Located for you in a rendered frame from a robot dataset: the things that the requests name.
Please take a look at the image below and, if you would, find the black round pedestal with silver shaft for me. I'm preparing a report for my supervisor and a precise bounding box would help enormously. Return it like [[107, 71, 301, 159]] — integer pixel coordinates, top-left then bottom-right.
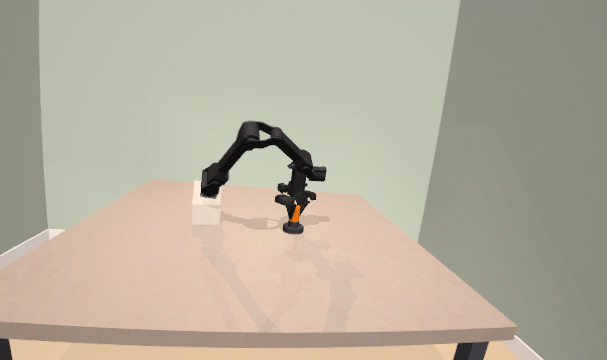
[[283, 220, 304, 235]]

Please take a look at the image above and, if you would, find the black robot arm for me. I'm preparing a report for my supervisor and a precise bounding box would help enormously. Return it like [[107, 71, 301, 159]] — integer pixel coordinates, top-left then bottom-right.
[[200, 121, 327, 199]]

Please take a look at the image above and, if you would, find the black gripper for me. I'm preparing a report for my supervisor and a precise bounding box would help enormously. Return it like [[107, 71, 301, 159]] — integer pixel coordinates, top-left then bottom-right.
[[275, 180, 316, 219]]

